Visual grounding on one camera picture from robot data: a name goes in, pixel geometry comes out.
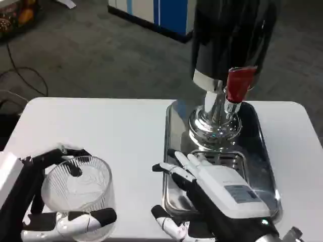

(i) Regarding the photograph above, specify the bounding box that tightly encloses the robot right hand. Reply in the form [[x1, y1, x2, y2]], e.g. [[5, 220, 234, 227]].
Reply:
[[150, 148, 281, 242]]

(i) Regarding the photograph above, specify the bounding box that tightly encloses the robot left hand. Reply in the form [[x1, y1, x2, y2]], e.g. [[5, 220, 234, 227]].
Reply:
[[0, 147, 118, 242]]

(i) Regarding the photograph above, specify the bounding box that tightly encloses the clear ribbed glass cup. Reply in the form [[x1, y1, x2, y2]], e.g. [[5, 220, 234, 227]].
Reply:
[[41, 155, 116, 239]]

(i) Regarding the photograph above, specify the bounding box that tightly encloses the steel drip grid tray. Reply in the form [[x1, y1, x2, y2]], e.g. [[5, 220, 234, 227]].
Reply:
[[189, 148, 248, 183]]

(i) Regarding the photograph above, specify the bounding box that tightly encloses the large steel tray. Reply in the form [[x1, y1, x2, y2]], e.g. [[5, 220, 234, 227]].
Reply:
[[161, 99, 283, 225]]

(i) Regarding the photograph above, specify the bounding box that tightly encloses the black drink dispenser steel base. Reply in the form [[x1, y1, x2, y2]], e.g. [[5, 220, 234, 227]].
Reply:
[[188, 0, 278, 152]]

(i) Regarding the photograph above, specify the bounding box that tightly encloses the colourful printed box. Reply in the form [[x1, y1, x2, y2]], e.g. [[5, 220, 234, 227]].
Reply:
[[0, 0, 43, 42]]

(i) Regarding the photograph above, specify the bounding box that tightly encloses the blue and white cabinet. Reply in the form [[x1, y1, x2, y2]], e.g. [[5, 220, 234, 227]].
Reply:
[[106, 0, 195, 43]]

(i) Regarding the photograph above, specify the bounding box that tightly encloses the white floor cable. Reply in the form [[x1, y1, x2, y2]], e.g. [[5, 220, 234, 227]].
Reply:
[[0, 89, 30, 104]]

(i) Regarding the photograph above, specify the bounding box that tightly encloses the black floor cable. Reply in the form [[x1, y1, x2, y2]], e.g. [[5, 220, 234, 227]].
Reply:
[[0, 41, 49, 98]]

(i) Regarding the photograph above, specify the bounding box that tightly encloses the red taped tap handle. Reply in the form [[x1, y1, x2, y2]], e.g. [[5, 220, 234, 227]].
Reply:
[[225, 66, 258, 103]]

